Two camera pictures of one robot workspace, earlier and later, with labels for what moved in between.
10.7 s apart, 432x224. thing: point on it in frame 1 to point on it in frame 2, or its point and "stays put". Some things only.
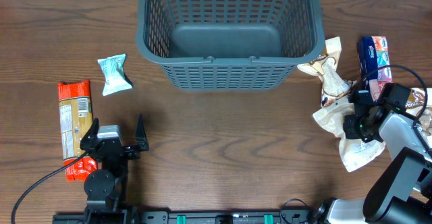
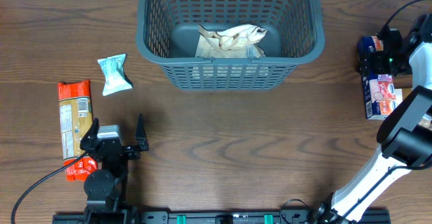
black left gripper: (134, 153) stays put
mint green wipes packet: (115, 79) stays put
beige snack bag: (335, 94) to (237, 41)
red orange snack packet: (76, 120) stays put
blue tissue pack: (374, 63) stays put
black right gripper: (351, 126) to (368, 62)
